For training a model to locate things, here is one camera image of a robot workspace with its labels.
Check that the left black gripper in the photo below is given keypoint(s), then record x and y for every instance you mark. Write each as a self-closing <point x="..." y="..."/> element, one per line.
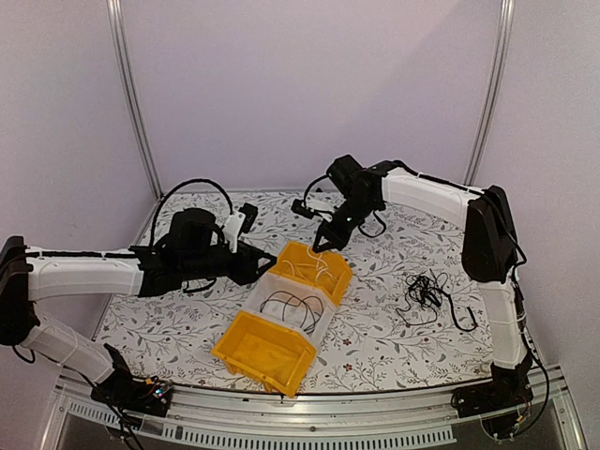
<point x="246" y="272"/>

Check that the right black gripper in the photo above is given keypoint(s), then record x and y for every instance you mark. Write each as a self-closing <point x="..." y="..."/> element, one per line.
<point x="344" y="237"/>

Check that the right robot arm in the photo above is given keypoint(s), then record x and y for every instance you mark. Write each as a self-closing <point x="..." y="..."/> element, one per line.
<point x="490" y="256"/>

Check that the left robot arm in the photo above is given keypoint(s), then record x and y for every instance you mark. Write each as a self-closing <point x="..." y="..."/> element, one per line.
<point x="195" y="247"/>

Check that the far yellow plastic bin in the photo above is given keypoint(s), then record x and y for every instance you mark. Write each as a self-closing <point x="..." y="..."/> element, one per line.
<point x="325" y="271"/>

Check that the yellow plastic bin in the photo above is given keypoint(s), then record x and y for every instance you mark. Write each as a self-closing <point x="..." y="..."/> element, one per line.
<point x="325" y="271"/>
<point x="266" y="352"/>

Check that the white translucent plastic bin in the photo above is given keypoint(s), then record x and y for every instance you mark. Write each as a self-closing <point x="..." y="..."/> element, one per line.
<point x="293" y="305"/>

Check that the near yellow plastic bin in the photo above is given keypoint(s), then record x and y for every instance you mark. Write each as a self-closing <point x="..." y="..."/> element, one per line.
<point x="266" y="352"/>

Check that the floral patterned table mat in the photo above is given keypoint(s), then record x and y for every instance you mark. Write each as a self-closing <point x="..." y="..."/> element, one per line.
<point x="410" y="318"/>

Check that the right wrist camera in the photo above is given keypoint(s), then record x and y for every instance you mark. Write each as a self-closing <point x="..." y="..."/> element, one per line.
<point x="313" y="207"/>

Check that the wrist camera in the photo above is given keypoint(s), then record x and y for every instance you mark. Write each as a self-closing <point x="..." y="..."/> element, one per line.
<point x="237" y="223"/>
<point x="313" y="207"/>

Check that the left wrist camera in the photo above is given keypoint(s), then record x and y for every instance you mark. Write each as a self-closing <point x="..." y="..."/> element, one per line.
<point x="237" y="223"/>

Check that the front aluminium rail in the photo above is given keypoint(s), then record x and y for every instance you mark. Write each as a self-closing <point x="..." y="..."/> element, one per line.
<point x="206" y="418"/>

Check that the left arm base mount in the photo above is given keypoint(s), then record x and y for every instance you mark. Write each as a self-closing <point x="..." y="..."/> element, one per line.
<point x="149" y="396"/>

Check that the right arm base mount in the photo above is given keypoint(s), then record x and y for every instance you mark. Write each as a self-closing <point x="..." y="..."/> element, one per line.
<point x="510" y="403"/>

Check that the left aluminium frame post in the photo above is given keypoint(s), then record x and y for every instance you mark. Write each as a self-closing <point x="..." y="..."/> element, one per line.
<point x="124" y="66"/>

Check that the aluminium frame post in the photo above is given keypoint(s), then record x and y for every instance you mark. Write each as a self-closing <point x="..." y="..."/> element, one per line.
<point x="124" y="66"/>
<point x="494" y="84"/>

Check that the right aluminium frame post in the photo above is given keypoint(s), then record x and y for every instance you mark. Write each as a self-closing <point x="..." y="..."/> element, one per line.
<point x="494" y="84"/>

